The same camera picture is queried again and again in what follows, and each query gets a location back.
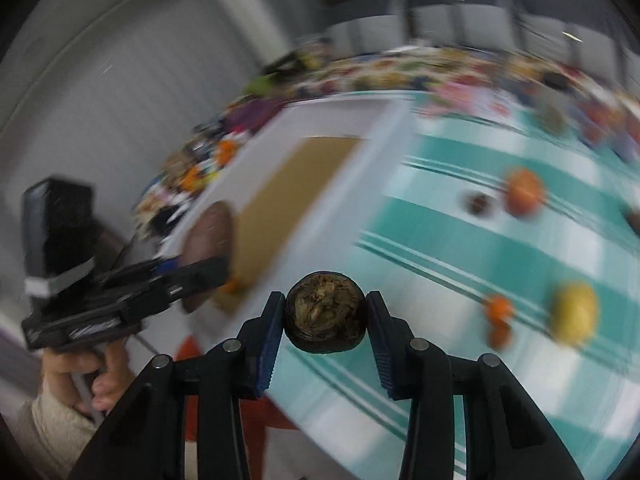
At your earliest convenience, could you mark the small orange tangerine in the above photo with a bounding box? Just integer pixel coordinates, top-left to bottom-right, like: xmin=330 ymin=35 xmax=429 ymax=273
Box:
xmin=484 ymin=294 xmax=513 ymax=323

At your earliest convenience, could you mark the yellow pear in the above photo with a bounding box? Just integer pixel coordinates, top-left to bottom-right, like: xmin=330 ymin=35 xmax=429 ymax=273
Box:
xmin=548 ymin=282 xmax=600 ymax=348

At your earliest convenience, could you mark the dark brown round fruit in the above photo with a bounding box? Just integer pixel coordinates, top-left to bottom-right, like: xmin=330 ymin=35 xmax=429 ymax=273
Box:
xmin=282 ymin=271 xmax=367 ymax=354

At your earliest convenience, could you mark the cream sleeve forearm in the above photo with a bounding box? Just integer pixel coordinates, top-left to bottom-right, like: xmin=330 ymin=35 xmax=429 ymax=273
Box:
xmin=9 ymin=389 xmax=96 ymax=479

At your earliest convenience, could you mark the person's left hand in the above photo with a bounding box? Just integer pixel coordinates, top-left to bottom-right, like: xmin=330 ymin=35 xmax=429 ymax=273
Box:
xmin=41 ymin=339 xmax=134 ymax=416

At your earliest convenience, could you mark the brown cardboard sheet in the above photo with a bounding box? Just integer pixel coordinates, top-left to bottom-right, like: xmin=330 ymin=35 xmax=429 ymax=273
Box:
xmin=213 ymin=136 xmax=360 ymax=314

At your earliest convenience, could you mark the green white plaid cloth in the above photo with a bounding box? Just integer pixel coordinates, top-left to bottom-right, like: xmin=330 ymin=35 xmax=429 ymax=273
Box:
xmin=341 ymin=89 xmax=639 ymax=479

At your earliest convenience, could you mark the dark brown date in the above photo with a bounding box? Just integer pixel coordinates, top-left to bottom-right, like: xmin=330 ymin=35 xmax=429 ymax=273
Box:
xmin=465 ymin=192 xmax=496 ymax=218

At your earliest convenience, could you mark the red apple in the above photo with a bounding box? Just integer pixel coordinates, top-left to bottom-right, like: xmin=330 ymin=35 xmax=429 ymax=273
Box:
xmin=504 ymin=167 xmax=546 ymax=217

